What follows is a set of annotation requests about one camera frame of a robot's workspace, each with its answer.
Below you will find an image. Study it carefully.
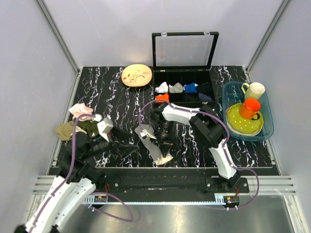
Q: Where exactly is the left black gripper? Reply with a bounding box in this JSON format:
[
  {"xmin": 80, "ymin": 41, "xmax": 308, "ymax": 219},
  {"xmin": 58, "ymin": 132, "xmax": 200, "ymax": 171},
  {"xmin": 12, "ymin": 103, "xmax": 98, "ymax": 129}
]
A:
[{"xmin": 83, "ymin": 126, "xmax": 140, "ymax": 159}]

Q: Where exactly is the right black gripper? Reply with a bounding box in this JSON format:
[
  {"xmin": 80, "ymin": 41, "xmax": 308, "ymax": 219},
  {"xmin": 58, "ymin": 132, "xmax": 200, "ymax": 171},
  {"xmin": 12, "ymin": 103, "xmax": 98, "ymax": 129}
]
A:
[{"xmin": 150, "ymin": 121, "xmax": 174, "ymax": 158}]

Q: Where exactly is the grey underwear with cream waistband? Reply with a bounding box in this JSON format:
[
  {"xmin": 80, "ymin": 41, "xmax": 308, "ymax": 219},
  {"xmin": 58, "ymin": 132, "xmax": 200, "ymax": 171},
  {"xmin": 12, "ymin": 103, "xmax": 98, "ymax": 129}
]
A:
[{"xmin": 135, "ymin": 124, "xmax": 173, "ymax": 166}]

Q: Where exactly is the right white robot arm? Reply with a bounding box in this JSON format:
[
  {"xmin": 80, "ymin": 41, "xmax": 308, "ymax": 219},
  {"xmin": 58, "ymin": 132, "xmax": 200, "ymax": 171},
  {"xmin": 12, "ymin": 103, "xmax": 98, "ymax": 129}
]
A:
[{"xmin": 151, "ymin": 103, "xmax": 240, "ymax": 193}]

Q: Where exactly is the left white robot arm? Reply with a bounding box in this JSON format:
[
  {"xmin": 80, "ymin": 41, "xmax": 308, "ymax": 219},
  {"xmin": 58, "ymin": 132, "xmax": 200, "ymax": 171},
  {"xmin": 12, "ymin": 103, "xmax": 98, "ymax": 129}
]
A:
[{"xmin": 15, "ymin": 129, "xmax": 139, "ymax": 233}]

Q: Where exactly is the orange rolled underwear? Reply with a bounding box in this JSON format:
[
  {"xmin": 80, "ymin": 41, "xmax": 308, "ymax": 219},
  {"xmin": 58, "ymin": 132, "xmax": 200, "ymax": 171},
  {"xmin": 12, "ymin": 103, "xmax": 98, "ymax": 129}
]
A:
[{"xmin": 155, "ymin": 93, "xmax": 169, "ymax": 102}]

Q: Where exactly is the white rolled underwear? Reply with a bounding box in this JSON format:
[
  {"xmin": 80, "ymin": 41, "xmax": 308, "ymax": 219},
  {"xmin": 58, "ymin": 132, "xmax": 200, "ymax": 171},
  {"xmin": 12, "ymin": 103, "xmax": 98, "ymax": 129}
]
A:
[{"xmin": 155, "ymin": 82, "xmax": 169, "ymax": 93}]

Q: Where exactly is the grey rolled underwear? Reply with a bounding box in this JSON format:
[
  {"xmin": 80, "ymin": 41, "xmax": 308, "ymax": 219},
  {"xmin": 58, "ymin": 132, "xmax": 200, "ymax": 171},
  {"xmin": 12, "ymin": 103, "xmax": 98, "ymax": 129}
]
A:
[{"xmin": 169, "ymin": 83, "xmax": 184, "ymax": 93}]

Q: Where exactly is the navy rolled underwear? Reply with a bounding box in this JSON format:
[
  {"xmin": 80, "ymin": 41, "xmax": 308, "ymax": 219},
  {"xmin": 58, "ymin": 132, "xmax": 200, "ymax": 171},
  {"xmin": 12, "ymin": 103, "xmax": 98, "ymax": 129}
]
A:
[{"xmin": 198, "ymin": 93, "xmax": 213, "ymax": 102}]

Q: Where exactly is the blue rolled underwear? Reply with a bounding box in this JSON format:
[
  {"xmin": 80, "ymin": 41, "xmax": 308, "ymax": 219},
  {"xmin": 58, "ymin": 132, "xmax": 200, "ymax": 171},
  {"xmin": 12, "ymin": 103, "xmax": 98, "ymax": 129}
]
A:
[{"xmin": 183, "ymin": 83, "xmax": 198, "ymax": 93}]

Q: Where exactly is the pink and white underwear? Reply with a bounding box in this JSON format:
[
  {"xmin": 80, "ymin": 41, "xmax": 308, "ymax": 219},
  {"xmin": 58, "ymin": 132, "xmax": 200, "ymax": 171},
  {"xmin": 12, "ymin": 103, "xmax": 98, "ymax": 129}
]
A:
[{"xmin": 69, "ymin": 103, "xmax": 94, "ymax": 117}]

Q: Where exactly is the olive and khaki underwear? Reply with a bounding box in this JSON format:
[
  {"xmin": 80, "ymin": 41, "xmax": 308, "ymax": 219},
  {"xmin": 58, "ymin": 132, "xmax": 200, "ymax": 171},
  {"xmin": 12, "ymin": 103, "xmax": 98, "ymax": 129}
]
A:
[{"xmin": 55, "ymin": 120, "xmax": 99, "ymax": 141}]

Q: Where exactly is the black rolled underwear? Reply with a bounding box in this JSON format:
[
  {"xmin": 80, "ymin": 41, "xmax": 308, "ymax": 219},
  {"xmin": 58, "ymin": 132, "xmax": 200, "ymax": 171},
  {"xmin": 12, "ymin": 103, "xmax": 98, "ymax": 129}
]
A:
[{"xmin": 196, "ymin": 82, "xmax": 213, "ymax": 95}]

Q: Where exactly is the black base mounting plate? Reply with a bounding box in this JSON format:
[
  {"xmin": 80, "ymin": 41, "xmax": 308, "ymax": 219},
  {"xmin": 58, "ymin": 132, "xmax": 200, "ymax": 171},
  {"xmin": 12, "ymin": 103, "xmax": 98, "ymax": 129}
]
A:
[{"xmin": 95, "ymin": 167, "xmax": 250, "ymax": 203}]

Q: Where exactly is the oval painted wooden plate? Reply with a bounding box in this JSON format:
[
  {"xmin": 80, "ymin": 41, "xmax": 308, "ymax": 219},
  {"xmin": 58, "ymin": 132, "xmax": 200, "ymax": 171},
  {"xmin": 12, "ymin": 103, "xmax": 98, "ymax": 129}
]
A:
[{"xmin": 121, "ymin": 64, "xmax": 152, "ymax": 87}]

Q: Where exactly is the black compartment storage box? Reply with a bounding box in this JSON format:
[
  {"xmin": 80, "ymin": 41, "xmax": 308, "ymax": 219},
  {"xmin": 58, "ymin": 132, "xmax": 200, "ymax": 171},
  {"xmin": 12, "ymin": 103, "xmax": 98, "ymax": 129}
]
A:
[{"xmin": 152, "ymin": 32, "xmax": 219, "ymax": 107}]

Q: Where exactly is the green dotted plate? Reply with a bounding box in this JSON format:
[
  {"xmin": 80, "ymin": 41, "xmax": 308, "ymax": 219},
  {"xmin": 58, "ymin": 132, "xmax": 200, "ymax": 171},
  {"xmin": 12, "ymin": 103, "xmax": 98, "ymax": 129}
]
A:
[{"xmin": 225, "ymin": 103, "xmax": 264, "ymax": 136}]

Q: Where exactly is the orange mug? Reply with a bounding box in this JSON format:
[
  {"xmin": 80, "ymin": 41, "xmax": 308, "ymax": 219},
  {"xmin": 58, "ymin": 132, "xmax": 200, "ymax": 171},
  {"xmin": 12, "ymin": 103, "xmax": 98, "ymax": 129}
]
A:
[{"xmin": 240, "ymin": 98, "xmax": 261, "ymax": 120}]

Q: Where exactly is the cream yellow mug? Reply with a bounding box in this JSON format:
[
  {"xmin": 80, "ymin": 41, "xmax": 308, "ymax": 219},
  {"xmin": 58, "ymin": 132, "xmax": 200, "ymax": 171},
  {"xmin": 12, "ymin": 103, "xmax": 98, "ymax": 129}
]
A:
[{"xmin": 241, "ymin": 82, "xmax": 265, "ymax": 100}]

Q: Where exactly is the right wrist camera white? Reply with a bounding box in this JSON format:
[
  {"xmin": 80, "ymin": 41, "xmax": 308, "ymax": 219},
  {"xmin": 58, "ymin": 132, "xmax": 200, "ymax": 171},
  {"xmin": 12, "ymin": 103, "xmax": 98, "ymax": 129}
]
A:
[{"xmin": 140, "ymin": 129, "xmax": 157, "ymax": 139}]

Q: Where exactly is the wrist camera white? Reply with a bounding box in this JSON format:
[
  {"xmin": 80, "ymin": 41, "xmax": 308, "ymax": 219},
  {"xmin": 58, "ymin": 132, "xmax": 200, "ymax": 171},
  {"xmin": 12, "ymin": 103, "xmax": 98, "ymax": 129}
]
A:
[
  {"xmin": 94, "ymin": 114, "xmax": 114, "ymax": 142},
  {"xmin": 140, "ymin": 129, "xmax": 157, "ymax": 139}
]

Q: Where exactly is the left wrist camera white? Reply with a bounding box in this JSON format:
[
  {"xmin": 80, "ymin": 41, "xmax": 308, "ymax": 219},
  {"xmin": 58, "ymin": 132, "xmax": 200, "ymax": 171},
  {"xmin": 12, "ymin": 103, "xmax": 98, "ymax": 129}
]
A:
[{"xmin": 94, "ymin": 114, "xmax": 114, "ymax": 142}]

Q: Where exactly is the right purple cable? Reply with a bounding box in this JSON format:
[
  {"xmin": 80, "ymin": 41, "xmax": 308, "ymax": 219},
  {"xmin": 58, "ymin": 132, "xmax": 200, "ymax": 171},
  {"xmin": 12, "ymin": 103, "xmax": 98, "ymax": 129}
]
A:
[{"xmin": 138, "ymin": 99, "xmax": 260, "ymax": 211}]

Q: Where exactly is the purple cable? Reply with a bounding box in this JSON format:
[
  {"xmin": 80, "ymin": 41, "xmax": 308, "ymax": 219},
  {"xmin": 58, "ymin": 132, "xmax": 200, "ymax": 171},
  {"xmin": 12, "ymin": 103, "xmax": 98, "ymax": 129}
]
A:
[
  {"xmin": 34, "ymin": 114, "xmax": 134, "ymax": 223},
  {"xmin": 138, "ymin": 99, "xmax": 260, "ymax": 211}
]

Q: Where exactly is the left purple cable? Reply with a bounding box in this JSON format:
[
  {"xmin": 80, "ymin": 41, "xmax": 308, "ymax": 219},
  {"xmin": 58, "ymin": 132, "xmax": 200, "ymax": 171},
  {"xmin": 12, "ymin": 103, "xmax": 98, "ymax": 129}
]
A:
[{"xmin": 34, "ymin": 114, "xmax": 134, "ymax": 223}]

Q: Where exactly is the aluminium frame post left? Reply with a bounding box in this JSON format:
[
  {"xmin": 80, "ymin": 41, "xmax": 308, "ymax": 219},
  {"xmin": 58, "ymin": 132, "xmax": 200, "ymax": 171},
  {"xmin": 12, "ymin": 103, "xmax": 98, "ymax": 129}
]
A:
[{"xmin": 35, "ymin": 0, "xmax": 80, "ymax": 74}]

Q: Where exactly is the aluminium frame post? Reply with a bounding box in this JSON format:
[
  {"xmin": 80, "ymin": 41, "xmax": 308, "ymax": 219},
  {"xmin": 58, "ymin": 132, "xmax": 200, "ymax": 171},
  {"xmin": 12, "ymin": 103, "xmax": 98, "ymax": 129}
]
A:
[
  {"xmin": 245, "ymin": 0, "xmax": 292, "ymax": 71},
  {"xmin": 35, "ymin": 0, "xmax": 80, "ymax": 74}
]

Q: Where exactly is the aluminium frame post right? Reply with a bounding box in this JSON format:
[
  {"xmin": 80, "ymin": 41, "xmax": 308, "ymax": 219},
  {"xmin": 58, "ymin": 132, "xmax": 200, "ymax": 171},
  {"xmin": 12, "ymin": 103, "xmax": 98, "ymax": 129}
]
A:
[{"xmin": 245, "ymin": 0, "xmax": 292, "ymax": 71}]

